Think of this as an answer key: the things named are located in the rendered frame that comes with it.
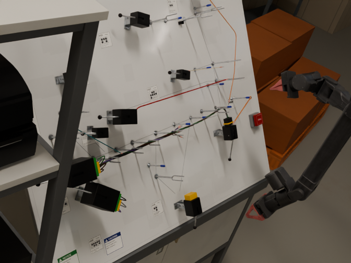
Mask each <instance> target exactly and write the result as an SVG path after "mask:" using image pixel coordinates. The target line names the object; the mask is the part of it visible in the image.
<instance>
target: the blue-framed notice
mask: <svg viewBox="0 0 351 263"><path fill-rule="evenodd" d="M103 241H104V245H105V249H106V253H107V255H109V254H111V253H113V252H115V251H117V250H119V249H121V248H123V247H124V246H123V241H122V236H121V231H119V232H117V233H115V234H113V235H111V236H109V237H107V238H105V239H103Z"/></svg>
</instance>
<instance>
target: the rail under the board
mask: <svg viewBox="0 0 351 263"><path fill-rule="evenodd" d="M267 186H268V181H267V179H266V178H264V179H262V180H261V181H259V182H257V183H255V184H253V185H252V186H250V187H248V188H246V189H244V190H243V191H241V192H239V193H237V194H235V195H233V196H232V197H230V198H228V199H226V200H224V201H223V202H221V203H219V204H217V205H215V206H213V207H212V208H210V209H208V210H206V211H204V212H203V213H201V214H199V215H197V218H196V227H198V226H200V225H202V224H203V223H205V222H207V221H209V220H210V219H212V218H214V217H216V216H217V215H219V214H221V213H223V212H224V211H226V210H228V209H230V208H231V207H233V206H235V205H237V204H238V203H240V202H242V201H244V200H245V199H247V198H249V197H250V196H252V195H254V194H256V193H257V192H259V191H261V190H263V189H264V188H266V187H267ZM194 224H195V217H194V218H192V219H190V220H189V221H186V222H185V223H183V224H181V225H180V226H178V227H176V228H174V229H172V230H171V231H169V232H167V233H165V234H163V235H162V236H160V237H158V238H156V239H154V240H152V241H151V242H149V243H147V244H145V245H143V246H142V247H140V248H138V249H136V250H134V251H133V252H131V253H129V254H127V255H125V256H124V257H122V258H120V259H118V260H116V261H114V262H113V263H136V262H138V261H140V260H141V259H143V258H145V257H146V256H148V255H150V254H152V253H153V252H155V251H157V250H159V249H160V248H162V247H164V246H166V245H167V244H169V243H171V242H173V241H174V240H176V239H178V238H179V237H181V236H183V235H184V234H186V233H188V232H190V231H191V230H193V226H194Z"/></svg>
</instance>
